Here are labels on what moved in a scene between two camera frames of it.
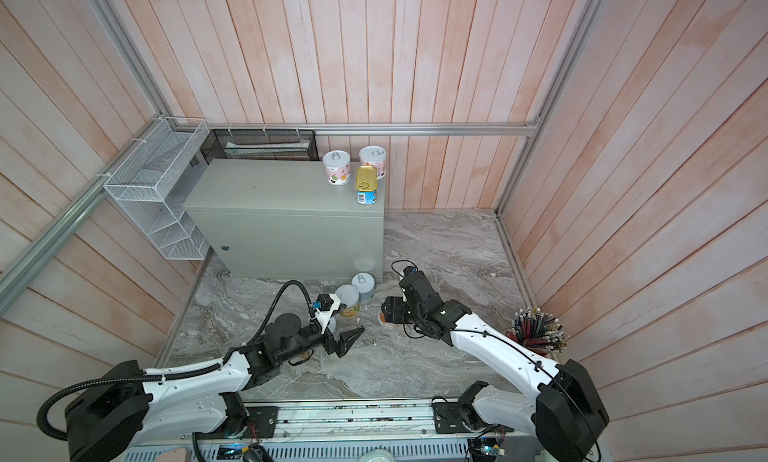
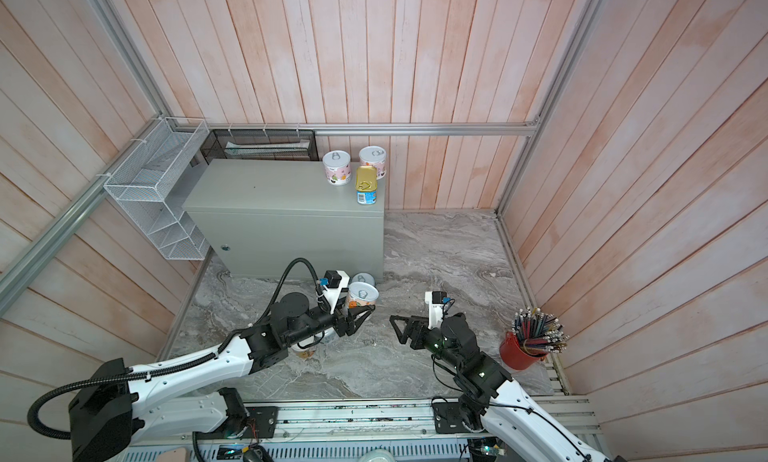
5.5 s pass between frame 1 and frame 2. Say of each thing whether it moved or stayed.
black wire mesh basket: stayed
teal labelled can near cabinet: stayed
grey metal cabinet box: stayed
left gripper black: moved
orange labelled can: moved
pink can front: stayed
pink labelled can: stayed
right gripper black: moved
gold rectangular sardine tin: stayed
